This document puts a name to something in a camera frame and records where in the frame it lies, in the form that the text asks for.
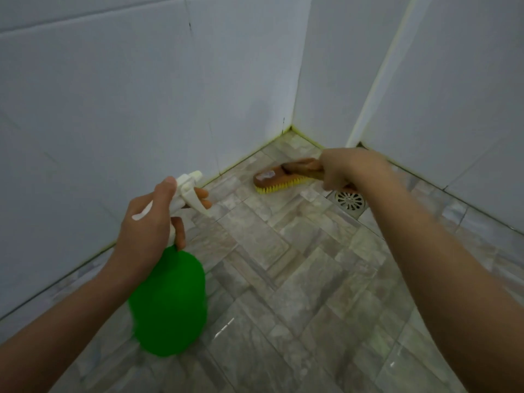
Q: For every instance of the round metal floor drain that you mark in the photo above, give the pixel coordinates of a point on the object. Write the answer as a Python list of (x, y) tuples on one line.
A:
[(349, 200)]

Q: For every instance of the white wall pipe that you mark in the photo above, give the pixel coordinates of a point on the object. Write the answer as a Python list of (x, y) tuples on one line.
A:
[(382, 71)]

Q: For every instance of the person's left forearm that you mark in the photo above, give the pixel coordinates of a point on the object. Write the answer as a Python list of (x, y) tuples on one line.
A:
[(55, 327)]

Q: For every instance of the person's left middle finger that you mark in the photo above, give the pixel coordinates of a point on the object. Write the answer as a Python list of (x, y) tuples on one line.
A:
[(202, 204)]

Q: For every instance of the person's right forearm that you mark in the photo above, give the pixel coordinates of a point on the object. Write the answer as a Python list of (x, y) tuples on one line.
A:
[(446, 282)]

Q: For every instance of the brown scrub brush yellow bristles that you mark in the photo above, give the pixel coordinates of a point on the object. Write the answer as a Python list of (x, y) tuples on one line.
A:
[(282, 177)]

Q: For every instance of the green spray bottle white trigger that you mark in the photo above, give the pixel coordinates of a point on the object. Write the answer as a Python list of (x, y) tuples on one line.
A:
[(170, 296)]

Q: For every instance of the person's right fingers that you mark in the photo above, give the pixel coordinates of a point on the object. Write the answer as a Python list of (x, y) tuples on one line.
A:
[(332, 182)]

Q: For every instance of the person's left thumb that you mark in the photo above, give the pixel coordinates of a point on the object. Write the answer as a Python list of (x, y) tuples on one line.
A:
[(163, 194)]

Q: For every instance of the person's right hand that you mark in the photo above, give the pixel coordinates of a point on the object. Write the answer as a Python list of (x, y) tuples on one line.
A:
[(348, 165)]

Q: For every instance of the person's left hand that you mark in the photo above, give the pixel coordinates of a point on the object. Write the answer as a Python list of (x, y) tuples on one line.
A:
[(141, 233)]

